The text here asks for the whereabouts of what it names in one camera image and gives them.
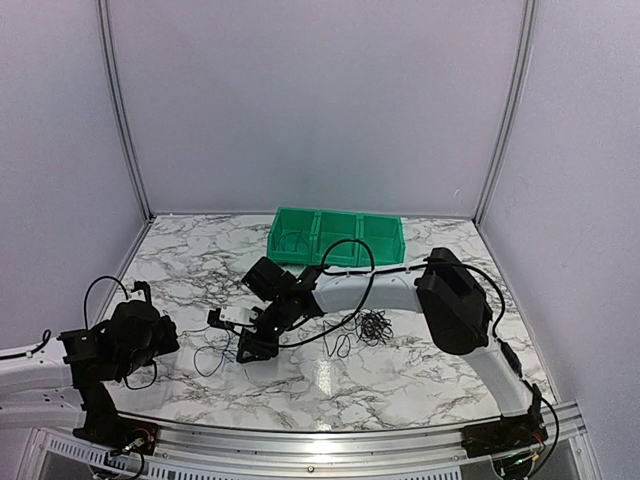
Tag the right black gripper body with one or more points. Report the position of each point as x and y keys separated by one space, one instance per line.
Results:
x=279 y=317

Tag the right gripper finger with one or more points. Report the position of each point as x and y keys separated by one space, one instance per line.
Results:
x=253 y=340
x=252 y=352

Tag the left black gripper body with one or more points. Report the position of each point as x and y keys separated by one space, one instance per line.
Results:
x=165 y=344

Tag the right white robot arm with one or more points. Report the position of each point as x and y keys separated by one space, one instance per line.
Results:
x=441 y=288

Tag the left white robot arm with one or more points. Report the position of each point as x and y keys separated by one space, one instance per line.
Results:
x=61 y=381

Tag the left green storage bin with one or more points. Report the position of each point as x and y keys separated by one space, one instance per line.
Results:
x=291 y=236

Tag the middle green storage bin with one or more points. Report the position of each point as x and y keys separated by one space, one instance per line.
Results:
x=333 y=226

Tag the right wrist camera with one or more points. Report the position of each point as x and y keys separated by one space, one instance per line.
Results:
x=228 y=318

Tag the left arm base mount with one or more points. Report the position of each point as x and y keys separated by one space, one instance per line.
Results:
x=120 y=434

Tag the front aluminium rail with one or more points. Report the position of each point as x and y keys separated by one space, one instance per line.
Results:
x=191 y=451

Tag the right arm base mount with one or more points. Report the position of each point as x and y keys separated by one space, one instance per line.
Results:
x=502 y=440

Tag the left aluminium frame post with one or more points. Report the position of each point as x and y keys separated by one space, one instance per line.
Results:
x=123 y=128

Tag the aluminium frame post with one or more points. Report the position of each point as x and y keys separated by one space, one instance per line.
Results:
x=524 y=48
x=123 y=128

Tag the right aluminium frame post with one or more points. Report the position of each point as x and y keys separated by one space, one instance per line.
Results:
x=524 y=48

